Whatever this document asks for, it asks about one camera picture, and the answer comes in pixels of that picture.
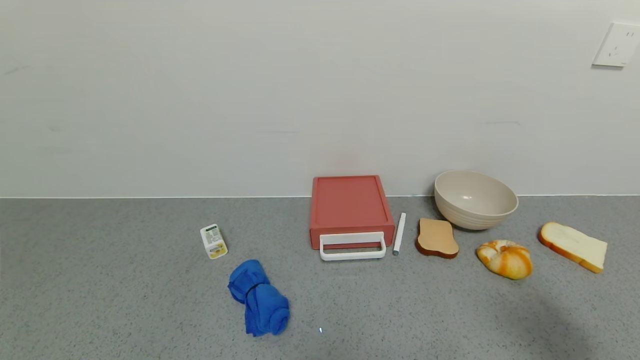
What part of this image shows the white bread slice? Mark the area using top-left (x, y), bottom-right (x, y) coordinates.
top-left (537, 221), bottom-right (609, 274)

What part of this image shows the blue rolled towel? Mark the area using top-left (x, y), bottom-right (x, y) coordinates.
top-left (227, 259), bottom-right (291, 337)

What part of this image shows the orange swirl bread bun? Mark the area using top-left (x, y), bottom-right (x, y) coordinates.
top-left (476, 239), bottom-right (534, 280)

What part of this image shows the brown toast slice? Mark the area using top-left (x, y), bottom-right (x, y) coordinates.
top-left (415, 217), bottom-right (460, 259)

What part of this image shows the small white yellow carton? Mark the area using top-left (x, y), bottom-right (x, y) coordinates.
top-left (200, 223), bottom-right (229, 260)

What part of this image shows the red drawer cabinet housing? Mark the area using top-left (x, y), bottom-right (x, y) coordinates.
top-left (309, 175), bottom-right (396, 236)

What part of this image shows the white marker pen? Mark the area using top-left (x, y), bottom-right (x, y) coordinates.
top-left (392, 212), bottom-right (407, 256)

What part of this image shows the red drawer with white handle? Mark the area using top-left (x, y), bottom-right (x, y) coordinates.
top-left (310, 229), bottom-right (396, 262)

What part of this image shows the white wall socket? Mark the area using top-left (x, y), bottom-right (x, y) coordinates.
top-left (592, 21), bottom-right (640, 68)

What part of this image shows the beige ribbed bowl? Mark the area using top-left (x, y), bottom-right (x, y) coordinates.
top-left (433, 170), bottom-right (519, 231)

